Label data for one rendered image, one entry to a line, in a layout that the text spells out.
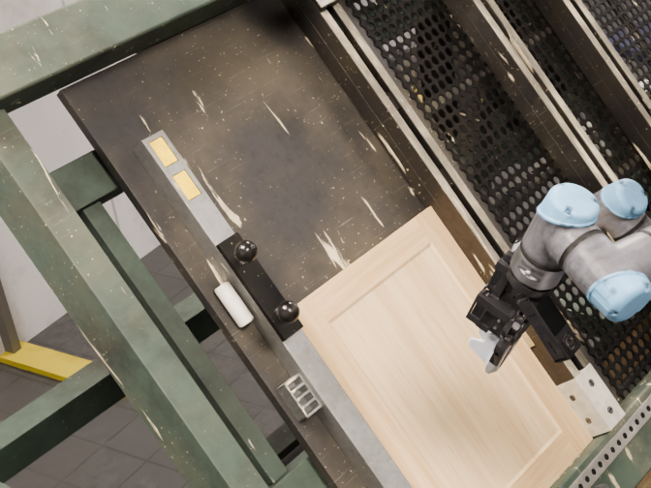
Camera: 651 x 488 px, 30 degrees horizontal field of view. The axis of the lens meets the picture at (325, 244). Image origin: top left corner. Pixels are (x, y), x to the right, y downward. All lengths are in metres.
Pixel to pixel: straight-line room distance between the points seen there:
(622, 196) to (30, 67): 1.05
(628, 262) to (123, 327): 0.79
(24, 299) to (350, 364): 2.87
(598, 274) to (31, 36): 0.98
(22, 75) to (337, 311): 0.69
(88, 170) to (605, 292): 0.94
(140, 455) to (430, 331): 2.01
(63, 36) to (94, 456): 2.37
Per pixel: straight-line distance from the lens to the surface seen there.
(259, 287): 2.08
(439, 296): 2.35
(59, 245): 1.95
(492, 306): 1.79
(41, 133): 4.83
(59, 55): 2.05
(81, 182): 2.11
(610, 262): 1.64
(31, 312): 4.94
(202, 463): 1.97
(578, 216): 1.65
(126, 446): 4.22
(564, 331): 1.80
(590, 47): 2.92
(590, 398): 2.45
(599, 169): 2.73
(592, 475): 2.42
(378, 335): 2.23
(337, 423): 2.10
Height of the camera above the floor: 2.44
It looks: 28 degrees down
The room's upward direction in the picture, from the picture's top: 9 degrees counter-clockwise
